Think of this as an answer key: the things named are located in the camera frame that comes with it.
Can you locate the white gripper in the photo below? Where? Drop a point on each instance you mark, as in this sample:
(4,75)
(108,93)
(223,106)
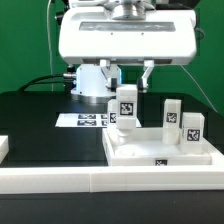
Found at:
(126,32)

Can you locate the white square table top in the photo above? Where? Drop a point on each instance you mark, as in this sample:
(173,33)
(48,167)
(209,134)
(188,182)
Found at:
(146,148)

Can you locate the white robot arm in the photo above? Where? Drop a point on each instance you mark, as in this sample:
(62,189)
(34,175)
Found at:
(89,81)

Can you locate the white sheet with tag markers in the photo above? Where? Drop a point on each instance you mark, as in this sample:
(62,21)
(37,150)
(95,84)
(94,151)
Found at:
(81,120)

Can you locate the white U-shaped obstacle fence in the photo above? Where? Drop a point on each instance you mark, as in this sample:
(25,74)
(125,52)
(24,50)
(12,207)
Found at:
(110,179)

